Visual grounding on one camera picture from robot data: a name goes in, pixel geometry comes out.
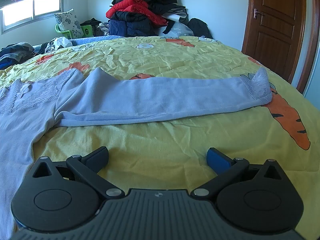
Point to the yellow carrot-print blanket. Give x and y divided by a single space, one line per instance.
175 140

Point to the red padded jacket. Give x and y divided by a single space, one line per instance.
130 3

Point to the black bag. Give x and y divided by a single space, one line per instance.
198 26

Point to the light blue sweater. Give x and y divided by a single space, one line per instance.
150 97

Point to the houndstooth cloth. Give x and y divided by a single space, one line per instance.
103 28

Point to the clear plastic bag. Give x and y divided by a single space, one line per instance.
181 30

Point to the pile of dark clothes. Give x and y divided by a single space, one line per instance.
15 52

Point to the floral pillow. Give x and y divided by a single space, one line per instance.
68 21

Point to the grey and white cloth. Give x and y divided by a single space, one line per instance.
175 13

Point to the green plastic chair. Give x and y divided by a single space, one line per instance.
86 29

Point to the brown wooden door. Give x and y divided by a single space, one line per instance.
272 30

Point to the navy padded jacket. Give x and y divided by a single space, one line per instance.
130 28

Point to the black padded jacket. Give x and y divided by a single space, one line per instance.
132 16

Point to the blue bed sheet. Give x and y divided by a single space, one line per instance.
82 40

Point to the window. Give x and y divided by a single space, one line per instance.
42 6

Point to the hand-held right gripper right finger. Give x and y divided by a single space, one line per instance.
218 160

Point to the black and white cloth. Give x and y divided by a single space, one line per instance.
58 42

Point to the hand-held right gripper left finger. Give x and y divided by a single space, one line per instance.
100 158

